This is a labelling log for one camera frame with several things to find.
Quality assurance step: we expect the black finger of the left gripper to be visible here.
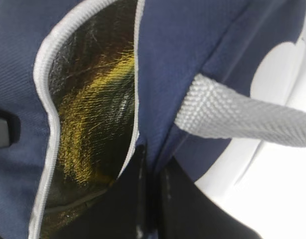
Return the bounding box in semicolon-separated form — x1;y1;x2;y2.
0;109;20;149

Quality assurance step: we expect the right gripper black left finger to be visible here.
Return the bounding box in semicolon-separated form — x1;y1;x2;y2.
40;145;149;239

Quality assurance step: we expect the navy and white lunch bag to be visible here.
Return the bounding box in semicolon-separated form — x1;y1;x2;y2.
0;0;306;239

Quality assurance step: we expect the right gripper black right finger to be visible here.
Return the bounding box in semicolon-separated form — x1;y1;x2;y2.
158;159;260;239

